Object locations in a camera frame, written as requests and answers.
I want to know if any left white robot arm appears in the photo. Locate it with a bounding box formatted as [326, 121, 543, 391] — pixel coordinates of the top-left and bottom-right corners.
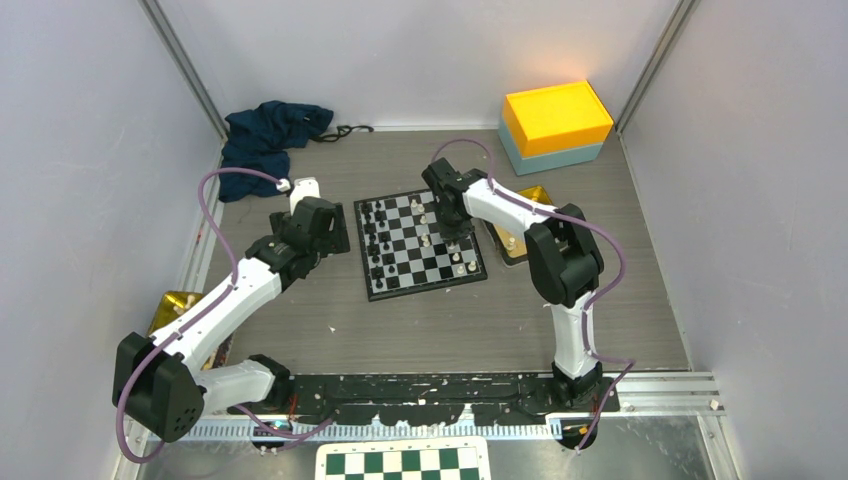
[112, 196, 350, 442]

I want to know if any orange and teal box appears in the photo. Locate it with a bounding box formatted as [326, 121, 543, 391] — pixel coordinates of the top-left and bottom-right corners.
[498, 80, 614, 176]

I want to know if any black and white chessboard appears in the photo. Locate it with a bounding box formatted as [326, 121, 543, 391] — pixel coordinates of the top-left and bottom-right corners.
[353, 189, 488, 302]

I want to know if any green checkered calibration board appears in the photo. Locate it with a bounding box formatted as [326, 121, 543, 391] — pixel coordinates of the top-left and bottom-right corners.
[315, 436, 492, 480]

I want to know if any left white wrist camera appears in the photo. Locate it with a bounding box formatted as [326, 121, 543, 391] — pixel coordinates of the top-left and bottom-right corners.
[275, 177, 321, 213]

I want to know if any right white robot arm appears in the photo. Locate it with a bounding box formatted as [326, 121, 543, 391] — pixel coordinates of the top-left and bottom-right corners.
[422, 158, 604, 411]

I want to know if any dark blue cloth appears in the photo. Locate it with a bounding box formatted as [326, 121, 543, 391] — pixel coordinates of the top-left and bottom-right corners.
[221, 100, 334, 179]

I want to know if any gold tin tray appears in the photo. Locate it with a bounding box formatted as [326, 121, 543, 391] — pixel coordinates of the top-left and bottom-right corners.
[483, 185, 554, 267]

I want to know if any gold tin with brown pieces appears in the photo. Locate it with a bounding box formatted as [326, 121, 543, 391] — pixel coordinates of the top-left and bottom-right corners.
[147, 291, 233, 370]

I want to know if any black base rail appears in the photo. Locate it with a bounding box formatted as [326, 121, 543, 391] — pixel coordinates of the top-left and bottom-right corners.
[247, 372, 619, 427]

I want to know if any black cord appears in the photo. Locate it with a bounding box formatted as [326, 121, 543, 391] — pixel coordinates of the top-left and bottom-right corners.
[311, 123, 376, 144]

